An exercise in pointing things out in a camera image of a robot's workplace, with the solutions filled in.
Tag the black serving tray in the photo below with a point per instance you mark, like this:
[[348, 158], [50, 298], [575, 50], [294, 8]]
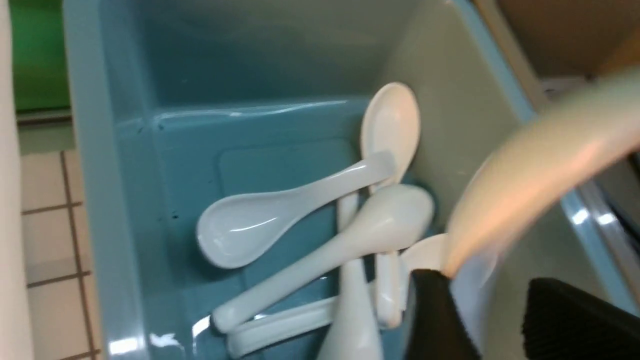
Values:
[[612, 197]]

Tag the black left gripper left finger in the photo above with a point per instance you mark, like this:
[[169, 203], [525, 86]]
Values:
[[438, 332]]

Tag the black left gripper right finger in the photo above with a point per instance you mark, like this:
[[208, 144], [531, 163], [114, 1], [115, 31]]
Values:
[[562, 322]]

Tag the large white plastic bin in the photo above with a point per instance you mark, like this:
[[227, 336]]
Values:
[[16, 339]]

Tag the white spoon upper bowl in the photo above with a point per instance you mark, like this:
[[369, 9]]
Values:
[[389, 132]]

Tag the white spoon middle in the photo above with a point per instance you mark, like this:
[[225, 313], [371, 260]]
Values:
[[394, 218]]

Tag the brown plastic bin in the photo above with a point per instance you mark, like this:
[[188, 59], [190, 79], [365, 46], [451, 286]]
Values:
[[562, 40]]

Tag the white spoon left bowl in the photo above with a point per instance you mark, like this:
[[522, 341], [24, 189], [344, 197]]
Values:
[[236, 230]]

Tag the white ceramic soup spoon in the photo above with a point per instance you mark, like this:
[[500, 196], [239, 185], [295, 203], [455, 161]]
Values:
[[569, 142]]

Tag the teal plastic bin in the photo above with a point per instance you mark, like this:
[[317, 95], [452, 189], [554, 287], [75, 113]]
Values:
[[180, 103]]

